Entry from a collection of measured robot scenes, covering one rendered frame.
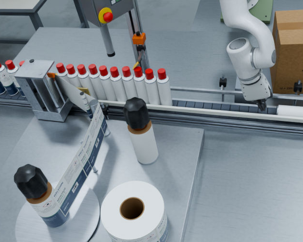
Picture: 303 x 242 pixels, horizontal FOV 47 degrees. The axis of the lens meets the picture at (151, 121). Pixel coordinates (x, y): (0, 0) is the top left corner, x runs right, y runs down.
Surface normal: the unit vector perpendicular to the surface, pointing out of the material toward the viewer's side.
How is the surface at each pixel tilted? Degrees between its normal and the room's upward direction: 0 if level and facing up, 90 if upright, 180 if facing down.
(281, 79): 90
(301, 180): 0
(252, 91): 91
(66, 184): 90
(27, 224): 0
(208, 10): 0
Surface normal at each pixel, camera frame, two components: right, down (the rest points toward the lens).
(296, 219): -0.15, -0.66
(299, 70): -0.14, 0.75
